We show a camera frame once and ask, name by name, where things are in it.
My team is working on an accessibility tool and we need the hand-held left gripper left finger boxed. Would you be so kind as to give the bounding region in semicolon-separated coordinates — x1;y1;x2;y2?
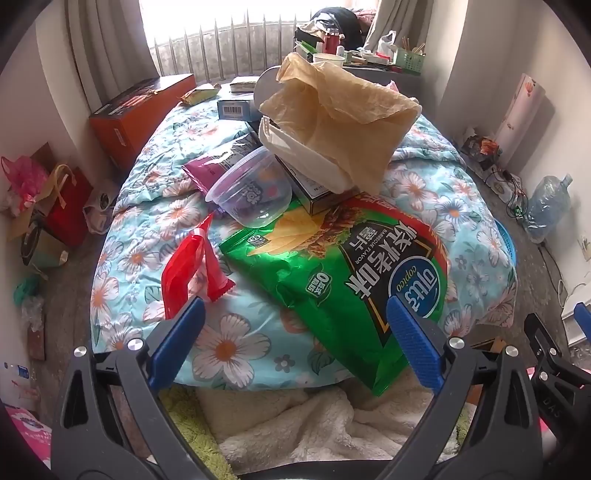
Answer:
51;298;232;480

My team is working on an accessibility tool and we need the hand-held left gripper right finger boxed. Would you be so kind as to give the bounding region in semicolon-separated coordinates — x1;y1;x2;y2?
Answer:
369;295;548;480

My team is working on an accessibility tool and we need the green chip bag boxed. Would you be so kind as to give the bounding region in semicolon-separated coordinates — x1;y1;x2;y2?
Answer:
219;191;455;398

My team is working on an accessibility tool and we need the black and silver box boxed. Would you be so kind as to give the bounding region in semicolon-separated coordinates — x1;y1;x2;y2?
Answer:
274;154;358;217

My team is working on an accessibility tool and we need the white dispenser base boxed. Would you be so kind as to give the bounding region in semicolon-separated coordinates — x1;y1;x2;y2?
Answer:
561;286;591;344

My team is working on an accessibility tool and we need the red clear snack wrapper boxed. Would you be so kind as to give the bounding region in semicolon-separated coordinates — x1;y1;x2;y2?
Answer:
161;213;236;321

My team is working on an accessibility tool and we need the green shaggy mat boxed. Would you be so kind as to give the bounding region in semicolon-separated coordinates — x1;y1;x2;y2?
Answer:
159;385;222;462

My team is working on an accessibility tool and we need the floral quilted blanket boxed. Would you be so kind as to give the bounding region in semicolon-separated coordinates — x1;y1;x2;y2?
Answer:
90;80;518;398

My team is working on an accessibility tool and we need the large clear water jug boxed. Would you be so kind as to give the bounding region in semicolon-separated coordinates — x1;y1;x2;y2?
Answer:
524;174;573;243

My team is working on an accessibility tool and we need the white fluffy blanket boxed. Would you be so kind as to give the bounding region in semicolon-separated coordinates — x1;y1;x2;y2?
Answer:
198;369;462;476

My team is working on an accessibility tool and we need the green plastic bag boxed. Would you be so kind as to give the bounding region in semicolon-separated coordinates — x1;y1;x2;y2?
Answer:
14;274;43;308

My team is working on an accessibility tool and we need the clear plastic container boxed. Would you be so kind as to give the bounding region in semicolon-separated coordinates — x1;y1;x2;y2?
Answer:
205;145;294;228

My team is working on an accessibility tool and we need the red gift bag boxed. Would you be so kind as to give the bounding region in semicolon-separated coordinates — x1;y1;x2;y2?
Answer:
46;164;94;247

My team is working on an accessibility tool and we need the magenta snack bag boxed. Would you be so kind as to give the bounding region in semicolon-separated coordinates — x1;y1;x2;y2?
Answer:
181;136;264;193

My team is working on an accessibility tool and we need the white balloon print roll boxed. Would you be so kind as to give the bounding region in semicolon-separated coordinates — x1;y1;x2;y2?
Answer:
494;74;546;171

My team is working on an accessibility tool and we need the orange cardboard box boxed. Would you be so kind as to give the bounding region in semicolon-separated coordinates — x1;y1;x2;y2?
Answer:
89;74;197;171

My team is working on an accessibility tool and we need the pink plastic bag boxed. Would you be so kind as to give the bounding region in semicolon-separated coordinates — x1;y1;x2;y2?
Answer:
0;156;49;213

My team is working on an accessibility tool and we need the blue barcode box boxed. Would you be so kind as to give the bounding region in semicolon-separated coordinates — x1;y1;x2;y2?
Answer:
217;97;262;121

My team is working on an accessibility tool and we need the yellow snack packet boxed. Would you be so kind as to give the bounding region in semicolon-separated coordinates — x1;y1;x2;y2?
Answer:
179;84;221;108

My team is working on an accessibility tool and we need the brown greasy paper bag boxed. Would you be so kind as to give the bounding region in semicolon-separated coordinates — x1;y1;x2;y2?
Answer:
259;52;422;197

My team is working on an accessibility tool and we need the translucent round lid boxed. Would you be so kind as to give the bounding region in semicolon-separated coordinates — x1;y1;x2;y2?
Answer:
253;67;283;115

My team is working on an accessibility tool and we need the grey cabinet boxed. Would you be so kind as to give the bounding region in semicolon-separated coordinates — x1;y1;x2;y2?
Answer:
342;65;422;94

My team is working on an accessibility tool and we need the green plastic basket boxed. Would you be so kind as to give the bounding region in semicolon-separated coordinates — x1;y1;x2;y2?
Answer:
392;46;426;75

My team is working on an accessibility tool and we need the metal balcony railing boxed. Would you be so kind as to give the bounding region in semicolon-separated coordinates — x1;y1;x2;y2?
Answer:
150;11;319;79

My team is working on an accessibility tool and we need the beige curtain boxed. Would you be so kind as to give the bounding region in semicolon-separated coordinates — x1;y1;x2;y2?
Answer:
65;0;162;107
365;0;467;61

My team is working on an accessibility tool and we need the black bag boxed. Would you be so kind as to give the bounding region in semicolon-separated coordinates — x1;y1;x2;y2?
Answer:
311;7;365;51

